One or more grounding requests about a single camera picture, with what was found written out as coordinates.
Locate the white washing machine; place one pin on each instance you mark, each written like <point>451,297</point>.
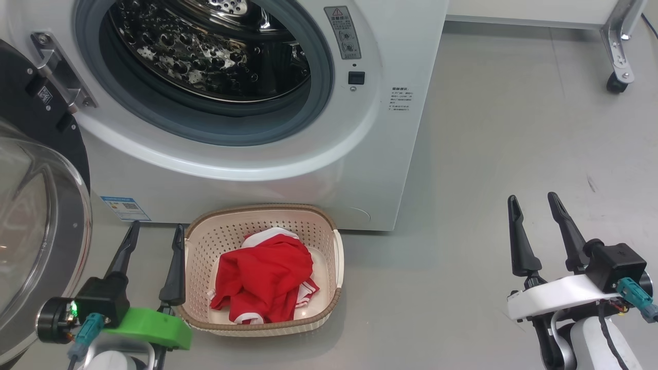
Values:
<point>308,195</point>

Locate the red garment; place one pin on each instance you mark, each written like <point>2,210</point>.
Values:
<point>262,277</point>

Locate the silver door hinge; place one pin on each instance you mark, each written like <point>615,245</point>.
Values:
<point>56,67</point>

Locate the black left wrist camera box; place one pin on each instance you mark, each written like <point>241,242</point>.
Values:
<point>103,298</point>

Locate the grey warning label sticker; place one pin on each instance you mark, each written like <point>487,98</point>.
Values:
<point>342,31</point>

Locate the white QR sticker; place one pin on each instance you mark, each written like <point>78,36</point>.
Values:
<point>44,95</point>

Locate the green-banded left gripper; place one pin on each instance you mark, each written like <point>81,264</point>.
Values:
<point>154,329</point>

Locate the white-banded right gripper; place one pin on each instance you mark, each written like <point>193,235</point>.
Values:
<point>555,298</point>

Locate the blue energy label sticker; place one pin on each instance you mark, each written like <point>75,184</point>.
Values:
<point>126,208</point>

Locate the stainless steel washing machine drum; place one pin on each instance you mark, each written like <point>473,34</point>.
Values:
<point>205,56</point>

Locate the cream perforated laundry basket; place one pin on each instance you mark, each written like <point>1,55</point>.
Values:
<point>205,241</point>

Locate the washing machine glass door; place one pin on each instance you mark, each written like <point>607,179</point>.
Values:
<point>36,231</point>

